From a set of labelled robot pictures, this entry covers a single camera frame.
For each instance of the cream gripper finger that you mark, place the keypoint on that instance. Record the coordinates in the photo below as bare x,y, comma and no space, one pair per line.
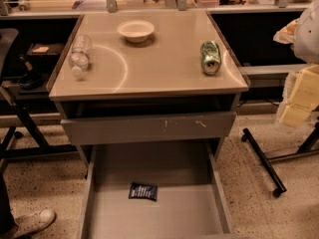
300,96

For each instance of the dark blue rxbar wrapper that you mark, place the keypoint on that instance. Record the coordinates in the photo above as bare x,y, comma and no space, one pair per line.
143,191

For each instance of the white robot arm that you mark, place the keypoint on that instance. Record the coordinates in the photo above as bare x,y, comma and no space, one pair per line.
303,35

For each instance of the grey top drawer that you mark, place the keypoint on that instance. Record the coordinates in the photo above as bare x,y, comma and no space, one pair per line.
148,128

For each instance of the grey drawer cabinet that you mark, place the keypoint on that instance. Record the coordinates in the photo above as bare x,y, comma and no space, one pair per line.
160,76

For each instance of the open grey middle drawer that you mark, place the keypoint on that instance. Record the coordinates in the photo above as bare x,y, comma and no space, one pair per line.
190,205

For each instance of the black wheeled stand base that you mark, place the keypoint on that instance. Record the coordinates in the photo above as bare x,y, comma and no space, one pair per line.
306,148

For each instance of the crushed green soda can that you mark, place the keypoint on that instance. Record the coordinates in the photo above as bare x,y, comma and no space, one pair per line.
210,57

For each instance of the white paper bowl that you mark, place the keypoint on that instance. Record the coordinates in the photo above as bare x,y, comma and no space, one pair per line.
136,31

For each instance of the clear plastic water bottle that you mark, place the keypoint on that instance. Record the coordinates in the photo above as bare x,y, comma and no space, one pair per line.
79,58

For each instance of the black round object on shelf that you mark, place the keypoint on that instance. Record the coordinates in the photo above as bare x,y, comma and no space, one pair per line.
30,81

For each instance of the dark box on shelf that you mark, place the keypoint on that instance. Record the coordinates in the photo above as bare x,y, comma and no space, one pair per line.
45,50

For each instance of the white sneaker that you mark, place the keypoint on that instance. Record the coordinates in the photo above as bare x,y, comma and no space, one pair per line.
33,223

